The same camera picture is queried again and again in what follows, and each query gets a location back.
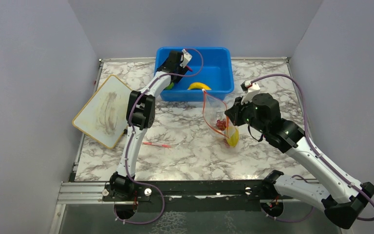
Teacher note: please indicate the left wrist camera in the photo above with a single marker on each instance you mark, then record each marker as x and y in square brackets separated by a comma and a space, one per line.
[185, 59]

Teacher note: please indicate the yellow green starfruit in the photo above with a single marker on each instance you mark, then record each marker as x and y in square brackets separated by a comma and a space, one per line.
[233, 135]

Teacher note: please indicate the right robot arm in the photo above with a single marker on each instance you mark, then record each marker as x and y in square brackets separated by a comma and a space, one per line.
[342, 198]

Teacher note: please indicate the yellow banana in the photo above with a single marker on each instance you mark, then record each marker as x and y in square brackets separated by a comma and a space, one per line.
[198, 86]

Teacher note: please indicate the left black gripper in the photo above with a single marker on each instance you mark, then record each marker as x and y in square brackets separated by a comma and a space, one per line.
[180, 69]

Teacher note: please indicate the purple grape bunch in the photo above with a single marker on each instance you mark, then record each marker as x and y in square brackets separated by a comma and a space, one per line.
[221, 124]

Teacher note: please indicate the green lime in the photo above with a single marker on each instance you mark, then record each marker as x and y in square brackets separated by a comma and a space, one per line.
[170, 86]

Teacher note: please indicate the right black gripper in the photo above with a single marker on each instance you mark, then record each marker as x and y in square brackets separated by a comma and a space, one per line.
[234, 112]

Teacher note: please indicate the clear zip bag orange zipper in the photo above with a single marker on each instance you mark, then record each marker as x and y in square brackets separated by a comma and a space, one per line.
[213, 109]

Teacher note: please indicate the blue plastic bin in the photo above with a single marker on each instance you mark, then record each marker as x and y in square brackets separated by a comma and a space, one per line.
[212, 67]

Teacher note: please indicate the white board with wooden frame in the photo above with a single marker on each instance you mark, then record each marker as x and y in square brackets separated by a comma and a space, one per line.
[103, 117]

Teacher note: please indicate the red pen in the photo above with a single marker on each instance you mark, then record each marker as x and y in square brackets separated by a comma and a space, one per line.
[156, 144]

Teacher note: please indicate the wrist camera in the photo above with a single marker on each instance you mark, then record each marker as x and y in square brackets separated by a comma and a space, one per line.
[185, 59]
[250, 90]

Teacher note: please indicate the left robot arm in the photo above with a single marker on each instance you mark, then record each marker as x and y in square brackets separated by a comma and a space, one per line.
[140, 117]

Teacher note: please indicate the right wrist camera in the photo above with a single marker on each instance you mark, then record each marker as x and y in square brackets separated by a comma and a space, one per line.
[250, 90]

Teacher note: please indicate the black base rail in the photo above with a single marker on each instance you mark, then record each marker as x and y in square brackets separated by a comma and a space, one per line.
[190, 196]

